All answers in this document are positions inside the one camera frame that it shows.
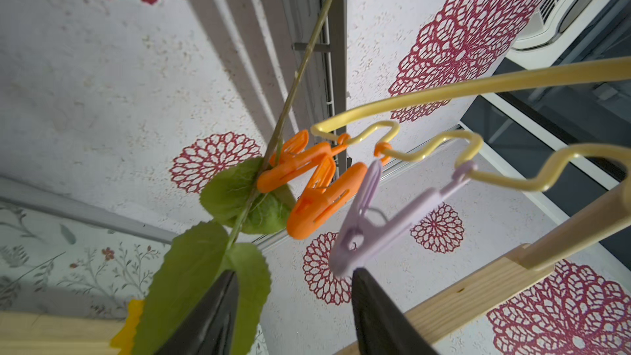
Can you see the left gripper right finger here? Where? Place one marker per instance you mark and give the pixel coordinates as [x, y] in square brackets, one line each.
[382, 328]

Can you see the white ceiling air conditioner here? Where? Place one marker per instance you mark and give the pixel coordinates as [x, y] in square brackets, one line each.
[553, 19]

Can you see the dark slotted wall shelf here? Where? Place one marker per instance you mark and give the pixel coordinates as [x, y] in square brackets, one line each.
[309, 36]

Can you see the orange clothespin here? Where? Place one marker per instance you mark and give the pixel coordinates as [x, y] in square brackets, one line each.
[295, 159]
[323, 197]

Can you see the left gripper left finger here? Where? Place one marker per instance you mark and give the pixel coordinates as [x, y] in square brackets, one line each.
[210, 326]

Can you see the wooden clothes rack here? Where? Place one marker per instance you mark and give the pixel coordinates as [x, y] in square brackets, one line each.
[433, 319]

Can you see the yellow artificial flower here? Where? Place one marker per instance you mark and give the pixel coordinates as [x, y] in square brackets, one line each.
[123, 340]

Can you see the orange clothespin at end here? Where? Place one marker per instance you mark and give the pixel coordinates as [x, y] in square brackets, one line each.
[323, 197]

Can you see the purple clothespin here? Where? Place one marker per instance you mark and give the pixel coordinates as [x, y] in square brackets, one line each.
[359, 239]

